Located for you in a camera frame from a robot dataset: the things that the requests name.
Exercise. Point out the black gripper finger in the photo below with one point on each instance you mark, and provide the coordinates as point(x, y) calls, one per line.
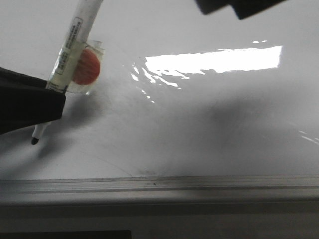
point(25, 101)
point(242, 8)

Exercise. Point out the white marker with red magnet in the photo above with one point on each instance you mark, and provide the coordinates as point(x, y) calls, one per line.
point(73, 46)

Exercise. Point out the white whiteboard with aluminium frame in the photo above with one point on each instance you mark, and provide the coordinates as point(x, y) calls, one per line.
point(188, 108)

